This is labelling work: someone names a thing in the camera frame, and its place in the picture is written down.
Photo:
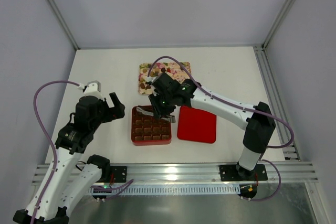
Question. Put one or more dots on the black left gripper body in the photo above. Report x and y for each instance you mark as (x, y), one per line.
(109, 110)

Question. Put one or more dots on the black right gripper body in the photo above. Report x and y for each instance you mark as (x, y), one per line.
(159, 110)

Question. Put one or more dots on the metal tweezers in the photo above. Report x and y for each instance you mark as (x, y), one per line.
(150, 112)

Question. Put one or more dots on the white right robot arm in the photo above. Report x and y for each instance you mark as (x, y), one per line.
(254, 120)

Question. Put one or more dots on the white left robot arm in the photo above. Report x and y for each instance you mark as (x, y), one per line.
(55, 200)

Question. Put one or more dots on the red chocolate box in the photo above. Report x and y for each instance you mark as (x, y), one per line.
(146, 130)

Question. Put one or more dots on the floral tray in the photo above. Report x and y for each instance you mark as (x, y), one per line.
(145, 77)

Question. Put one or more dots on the red box lid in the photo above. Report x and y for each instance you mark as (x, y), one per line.
(196, 125)

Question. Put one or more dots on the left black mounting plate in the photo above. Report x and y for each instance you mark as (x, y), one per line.
(118, 174)

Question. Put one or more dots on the black mounting plate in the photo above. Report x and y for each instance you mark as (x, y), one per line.
(118, 174)
(235, 173)

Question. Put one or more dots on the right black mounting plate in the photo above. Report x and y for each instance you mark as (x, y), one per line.
(235, 173)

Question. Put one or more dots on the aluminium front rail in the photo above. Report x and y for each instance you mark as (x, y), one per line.
(207, 173)

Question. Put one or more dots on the white slotted cable duct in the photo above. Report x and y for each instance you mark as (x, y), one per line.
(181, 190)

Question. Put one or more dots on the left aluminium frame post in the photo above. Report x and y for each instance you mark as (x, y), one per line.
(61, 21)

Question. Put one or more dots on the aluminium frame post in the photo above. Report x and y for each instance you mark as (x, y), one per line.
(61, 21)
(285, 8)

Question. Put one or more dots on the right aluminium side rail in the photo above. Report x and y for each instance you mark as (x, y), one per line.
(275, 102)

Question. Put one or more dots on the right aluminium frame post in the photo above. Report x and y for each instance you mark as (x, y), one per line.
(285, 8)

